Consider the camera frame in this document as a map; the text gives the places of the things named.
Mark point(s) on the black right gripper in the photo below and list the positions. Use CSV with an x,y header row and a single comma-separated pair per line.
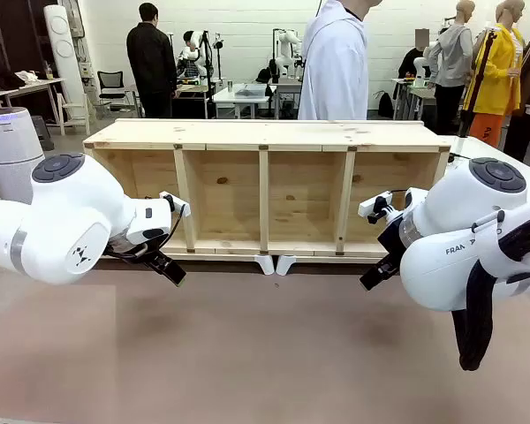
x,y
393,243

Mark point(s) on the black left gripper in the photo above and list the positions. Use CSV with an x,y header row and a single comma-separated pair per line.
x,y
134,252

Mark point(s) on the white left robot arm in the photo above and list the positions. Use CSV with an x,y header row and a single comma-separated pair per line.
x,y
70,212

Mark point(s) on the small white background robot arm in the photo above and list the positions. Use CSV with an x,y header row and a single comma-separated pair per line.
x,y
419,66

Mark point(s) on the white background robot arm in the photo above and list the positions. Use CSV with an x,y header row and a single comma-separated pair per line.
x,y
288,48

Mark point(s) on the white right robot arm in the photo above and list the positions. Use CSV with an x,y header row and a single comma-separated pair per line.
x,y
446,274

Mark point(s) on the wooden riser board white legs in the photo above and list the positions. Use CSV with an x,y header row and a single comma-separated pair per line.
x,y
318,257
229,256

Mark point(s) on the four-compartment pine wood shelf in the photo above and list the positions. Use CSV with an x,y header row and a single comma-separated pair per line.
x,y
265,132

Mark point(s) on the black backpack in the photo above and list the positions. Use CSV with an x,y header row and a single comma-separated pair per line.
x,y
385,106

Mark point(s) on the light wooden chair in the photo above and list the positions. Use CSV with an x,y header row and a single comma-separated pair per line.
x,y
76,110

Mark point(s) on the white background table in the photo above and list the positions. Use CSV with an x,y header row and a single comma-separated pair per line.
x,y
243,97

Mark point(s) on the black mesh office chair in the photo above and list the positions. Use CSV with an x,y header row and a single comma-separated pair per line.
x,y
111,84

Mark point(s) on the white cylindrical air purifier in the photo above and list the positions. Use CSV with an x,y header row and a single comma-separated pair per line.
x,y
9,150

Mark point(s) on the black stand with lamp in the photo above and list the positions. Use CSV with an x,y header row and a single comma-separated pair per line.
x,y
209,66

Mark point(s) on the person in white hoodie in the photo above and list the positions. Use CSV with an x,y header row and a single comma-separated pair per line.
x,y
333,66

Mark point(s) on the person in black jacket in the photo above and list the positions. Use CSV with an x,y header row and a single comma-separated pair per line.
x,y
152,57

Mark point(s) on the seated person in black top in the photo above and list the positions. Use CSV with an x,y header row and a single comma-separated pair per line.
x,y
413,62

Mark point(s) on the black and yellow tripod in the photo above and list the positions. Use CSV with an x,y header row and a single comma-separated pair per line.
x,y
479,75

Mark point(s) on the mannequin in grey hoodie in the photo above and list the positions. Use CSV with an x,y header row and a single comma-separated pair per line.
x,y
452,57

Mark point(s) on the mannequin in yellow jacket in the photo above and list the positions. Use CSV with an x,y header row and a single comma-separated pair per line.
x,y
499,75

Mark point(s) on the tall white standing air conditioner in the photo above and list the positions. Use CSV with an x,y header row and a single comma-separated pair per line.
x,y
64,44

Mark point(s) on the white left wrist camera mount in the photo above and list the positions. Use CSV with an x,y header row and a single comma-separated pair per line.
x,y
179,204

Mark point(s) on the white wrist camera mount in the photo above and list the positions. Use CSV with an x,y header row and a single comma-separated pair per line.
x,y
375,204
179,204

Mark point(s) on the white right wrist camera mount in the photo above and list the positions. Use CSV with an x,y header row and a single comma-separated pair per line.
x,y
375,204

